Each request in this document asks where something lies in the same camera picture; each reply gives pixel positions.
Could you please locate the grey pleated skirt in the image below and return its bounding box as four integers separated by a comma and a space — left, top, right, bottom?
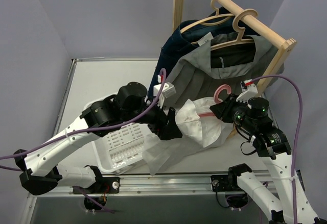
165, 32, 277, 109

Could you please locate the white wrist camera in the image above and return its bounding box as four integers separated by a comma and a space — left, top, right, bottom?
153, 75, 176, 108
236, 80, 258, 103

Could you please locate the beige hanger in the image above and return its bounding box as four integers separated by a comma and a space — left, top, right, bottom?
180, 0, 233, 34
211, 9, 258, 51

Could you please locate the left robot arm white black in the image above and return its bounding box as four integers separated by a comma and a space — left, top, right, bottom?
14, 82, 182, 195

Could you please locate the white pleated skirt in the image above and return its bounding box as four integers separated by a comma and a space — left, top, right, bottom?
142, 97, 232, 176

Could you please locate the pink plastic hanger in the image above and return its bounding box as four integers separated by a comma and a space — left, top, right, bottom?
198, 84, 232, 119

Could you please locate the beige hanger rear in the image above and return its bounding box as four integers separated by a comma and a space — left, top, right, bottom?
180, 0, 233, 34

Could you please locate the white plastic basket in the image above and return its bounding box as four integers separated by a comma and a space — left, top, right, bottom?
91, 123, 150, 175

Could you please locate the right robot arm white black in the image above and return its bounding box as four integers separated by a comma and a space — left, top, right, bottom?
210, 94, 326, 223

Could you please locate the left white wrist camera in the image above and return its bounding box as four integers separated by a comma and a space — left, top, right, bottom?
153, 75, 176, 108

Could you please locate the aluminium mounting rail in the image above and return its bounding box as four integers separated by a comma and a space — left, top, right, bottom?
27, 174, 271, 198

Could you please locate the wooden clothes rack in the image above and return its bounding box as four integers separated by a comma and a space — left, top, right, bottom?
172, 0, 297, 140

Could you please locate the beige hanger front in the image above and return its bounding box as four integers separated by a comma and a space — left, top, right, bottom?
211, 9, 258, 51

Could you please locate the purple cable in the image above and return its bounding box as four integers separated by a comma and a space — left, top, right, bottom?
0, 68, 168, 214
251, 74, 303, 224

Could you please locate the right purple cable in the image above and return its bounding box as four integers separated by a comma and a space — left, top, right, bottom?
251, 74, 303, 224

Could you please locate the dark blue denim skirt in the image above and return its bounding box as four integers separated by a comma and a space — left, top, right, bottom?
148, 16, 256, 99

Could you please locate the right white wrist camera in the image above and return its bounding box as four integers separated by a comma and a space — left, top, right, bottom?
236, 80, 258, 103

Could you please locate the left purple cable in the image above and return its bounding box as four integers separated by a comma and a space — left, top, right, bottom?
0, 68, 168, 214

